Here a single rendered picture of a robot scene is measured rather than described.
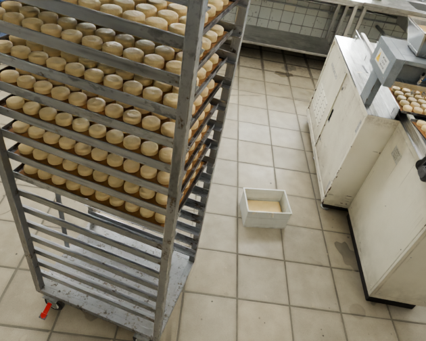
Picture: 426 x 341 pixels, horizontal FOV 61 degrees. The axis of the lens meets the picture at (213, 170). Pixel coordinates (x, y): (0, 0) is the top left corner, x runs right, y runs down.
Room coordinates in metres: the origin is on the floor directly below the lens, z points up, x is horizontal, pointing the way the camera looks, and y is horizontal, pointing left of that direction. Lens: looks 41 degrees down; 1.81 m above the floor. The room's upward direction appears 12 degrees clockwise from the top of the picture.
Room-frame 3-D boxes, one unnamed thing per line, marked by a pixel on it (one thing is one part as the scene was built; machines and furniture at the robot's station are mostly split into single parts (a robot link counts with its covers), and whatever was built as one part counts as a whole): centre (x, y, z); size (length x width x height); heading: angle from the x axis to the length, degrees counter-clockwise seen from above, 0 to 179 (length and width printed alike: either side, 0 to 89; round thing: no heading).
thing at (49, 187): (0.81, 0.39, 0.87); 0.64 x 0.03 x 0.03; 79
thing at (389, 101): (2.53, -0.94, 0.88); 1.28 x 0.01 x 0.07; 1
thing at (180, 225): (1.19, 0.32, 0.42); 0.64 x 0.03 x 0.03; 79
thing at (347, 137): (2.54, -1.15, 0.42); 1.28 x 0.72 x 0.84; 1
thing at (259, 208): (1.73, -0.39, 0.08); 0.30 x 0.22 x 0.16; 102
